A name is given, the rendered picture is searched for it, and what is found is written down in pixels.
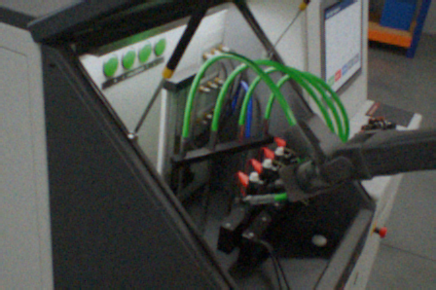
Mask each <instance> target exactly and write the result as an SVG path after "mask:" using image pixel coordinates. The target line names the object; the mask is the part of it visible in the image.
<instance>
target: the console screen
mask: <svg viewBox="0 0 436 290"><path fill-rule="evenodd" d="M319 13H320V65H321V79H322V80H324V82H326V83H327V84H328V85H329V86H330V87H331V88H332V89H333V90H334V91H335V92H336V93H337V95H338V96H341V94H343V92H345V91H346V90H347V89H348V88H349V87H350V86H351V84H353V82H355V81H356V79H357V78H358V77H359V76H360V75H361V74H362V63H363V0H321V1H320V2H319Z"/></svg>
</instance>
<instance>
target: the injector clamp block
mask: <svg viewBox="0 0 436 290"><path fill-rule="evenodd" d="M284 193H286V190H285V188H281V190H280V191H279V192H277V188H275V194H278V195H282V194H284ZM299 202H300V201H299V200H298V201H295V202H294V201H293V202H289V201H288V199H287V200H281V201H280V202H272V203H269V204H268V205H267V206H266V203H264V204H263V211H262V212H261V213H260V215H259V216H258V217H257V218H256V219H255V221H254V217H255V210H256V206H257V204H254V205H253V211H252V213H251V217H250V225H249V227H248V229H247V230H246V231H245V232H244V233H243V234H242V238H241V242H240V247H239V246H238V245H239V241H240V233H241V229H242V221H243V217H244V207H245V206H244V205H243V204H240V205H239V206H238V207H237V208H236V209H235V210H234V211H233V212H232V213H231V214H230V215H229V216H228V218H227V219H226V220H225V221H224V222H223V223H222V224H221V225H220V232H219V235H218V240H217V250H219V251H221V252H224V253H225V254H228V255H230V254H231V253H232V252H233V250H234V249H235V248H239V252H238V259H239V260H240V261H242V262H244V263H246V264H249V265H252V264H253V262H254V261H255V259H257V257H260V258H261V259H265V260H267V259H268V257H270V252H269V250H268V248H267V247H266V246H265V245H264V244H260V243H255V244H248V245H247V246H246V245H245V244H246V242H245V243H244V244H241V243H242V242H243V241H245V240H253V239H260V240H262V241H265V242H267V243H268V244H269V245H270V246H271V247H272V248H273V249H275V247H276V246H277V245H278V244H279V243H280V238H281V236H282V229H283V226H284V221H286V219H287V218H288V216H289V215H290V213H292V211H293V210H294V208H295V207H296V206H297V204H299Z"/></svg>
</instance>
